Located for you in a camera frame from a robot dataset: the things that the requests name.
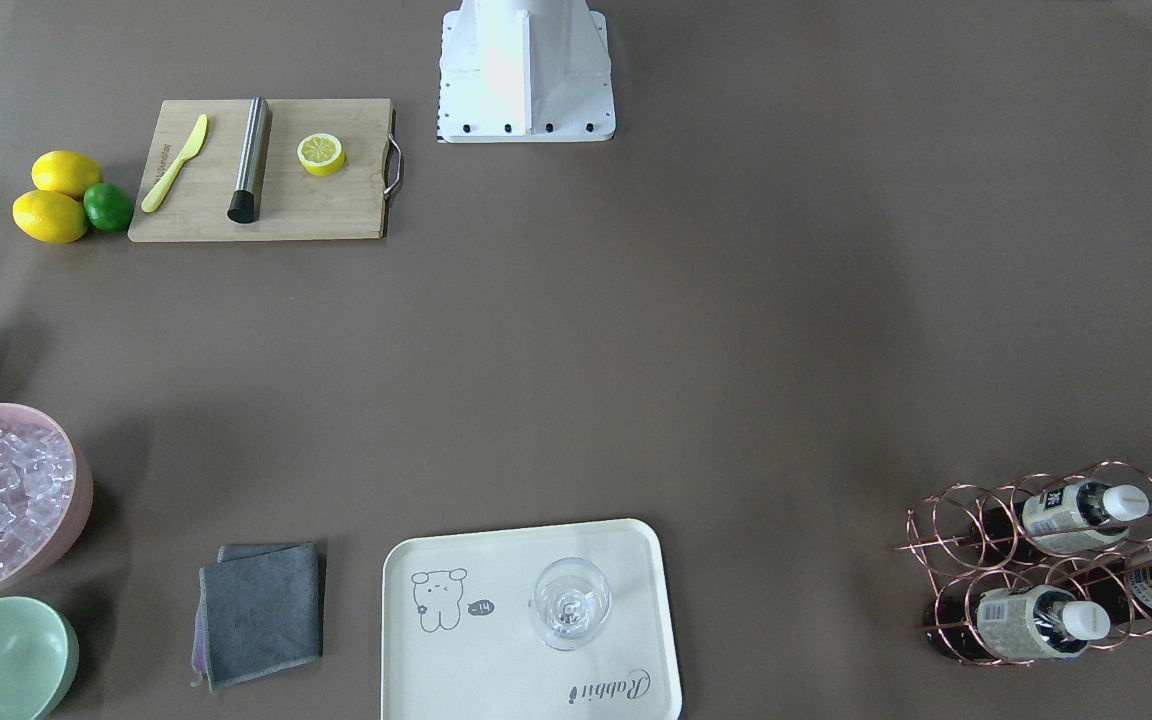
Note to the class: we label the copper wire bottle basket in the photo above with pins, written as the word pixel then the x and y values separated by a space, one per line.
pixel 940 530

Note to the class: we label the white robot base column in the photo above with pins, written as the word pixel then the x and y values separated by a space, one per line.
pixel 525 72

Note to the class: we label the clear wine glass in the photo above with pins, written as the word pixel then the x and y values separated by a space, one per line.
pixel 571 602

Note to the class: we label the cream serving tray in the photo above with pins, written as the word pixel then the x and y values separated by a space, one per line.
pixel 457 640

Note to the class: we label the half lemon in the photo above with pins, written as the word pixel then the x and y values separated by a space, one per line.
pixel 321 154

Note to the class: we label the steel muddler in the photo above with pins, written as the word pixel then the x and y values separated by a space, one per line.
pixel 245 201

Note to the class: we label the grey folded cloth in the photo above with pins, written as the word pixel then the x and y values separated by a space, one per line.
pixel 259 612

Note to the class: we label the yellow plastic knife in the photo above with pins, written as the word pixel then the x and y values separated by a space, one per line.
pixel 190 149

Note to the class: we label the green lime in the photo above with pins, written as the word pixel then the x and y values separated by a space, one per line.
pixel 108 208

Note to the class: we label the yellow lemon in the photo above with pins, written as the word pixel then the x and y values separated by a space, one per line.
pixel 68 172
pixel 50 217

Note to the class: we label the pink bowl with ice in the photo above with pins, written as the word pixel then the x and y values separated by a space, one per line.
pixel 46 492

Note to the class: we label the green bowl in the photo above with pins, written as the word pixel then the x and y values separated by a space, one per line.
pixel 39 654

